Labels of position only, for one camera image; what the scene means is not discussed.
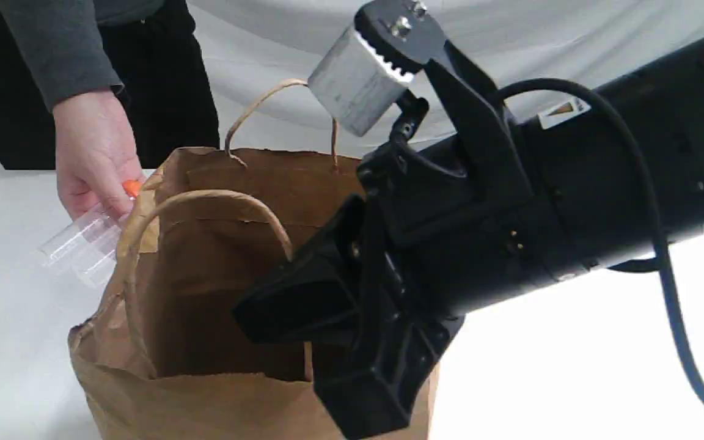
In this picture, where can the white draped backdrop cloth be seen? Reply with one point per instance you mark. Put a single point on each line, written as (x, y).
(248, 45)

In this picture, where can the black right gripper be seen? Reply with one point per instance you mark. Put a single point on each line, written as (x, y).
(471, 223)

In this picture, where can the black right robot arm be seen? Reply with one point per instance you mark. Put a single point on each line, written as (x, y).
(624, 165)

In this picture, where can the person's right hand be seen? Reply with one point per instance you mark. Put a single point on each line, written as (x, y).
(95, 154)

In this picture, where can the grey sleeved forearm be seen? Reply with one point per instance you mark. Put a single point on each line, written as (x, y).
(61, 45)

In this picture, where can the brown paper bag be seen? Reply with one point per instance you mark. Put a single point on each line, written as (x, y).
(162, 358)

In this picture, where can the clear plastic container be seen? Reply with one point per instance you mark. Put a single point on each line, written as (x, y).
(86, 248)

